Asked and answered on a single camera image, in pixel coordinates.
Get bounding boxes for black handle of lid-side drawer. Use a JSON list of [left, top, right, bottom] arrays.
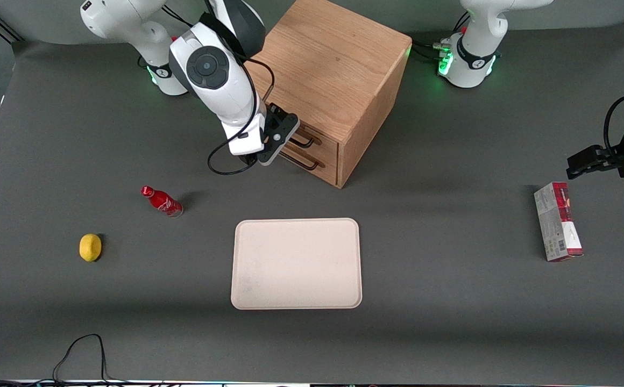
[[289, 126, 324, 149]]

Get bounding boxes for wooden drawer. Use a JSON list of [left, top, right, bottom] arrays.
[[280, 145, 340, 185], [285, 116, 340, 165]]

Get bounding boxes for wooden drawer at cabinet base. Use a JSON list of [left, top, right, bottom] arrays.
[[280, 145, 340, 185]]

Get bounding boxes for oak wooden drawer cabinet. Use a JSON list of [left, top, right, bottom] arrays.
[[243, 0, 413, 189]]

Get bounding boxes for grey and red carton box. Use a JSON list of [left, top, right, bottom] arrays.
[[533, 181, 585, 263]]

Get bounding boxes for red cola bottle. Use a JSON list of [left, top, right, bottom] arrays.
[[140, 185, 185, 218]]

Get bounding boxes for cream rectangular tray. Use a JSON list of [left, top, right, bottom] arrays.
[[230, 217, 363, 311]]

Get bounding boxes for yellow lemon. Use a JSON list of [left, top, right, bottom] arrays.
[[79, 233, 103, 263]]

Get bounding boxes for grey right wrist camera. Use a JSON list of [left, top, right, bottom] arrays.
[[257, 102, 301, 167]]

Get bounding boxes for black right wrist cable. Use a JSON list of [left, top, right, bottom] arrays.
[[207, 54, 276, 176]]

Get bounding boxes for black handle of base-side drawer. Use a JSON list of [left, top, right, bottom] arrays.
[[281, 148, 327, 172]]

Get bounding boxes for black right arm base cables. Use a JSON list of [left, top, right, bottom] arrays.
[[160, 4, 194, 28]]

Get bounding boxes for black arm base cables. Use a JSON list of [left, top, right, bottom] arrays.
[[160, 4, 194, 28], [412, 11, 472, 63]]

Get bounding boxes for black left arm base cables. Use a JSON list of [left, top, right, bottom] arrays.
[[412, 11, 472, 63]]

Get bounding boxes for black cable on table edge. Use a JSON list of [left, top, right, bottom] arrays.
[[0, 333, 130, 387]]

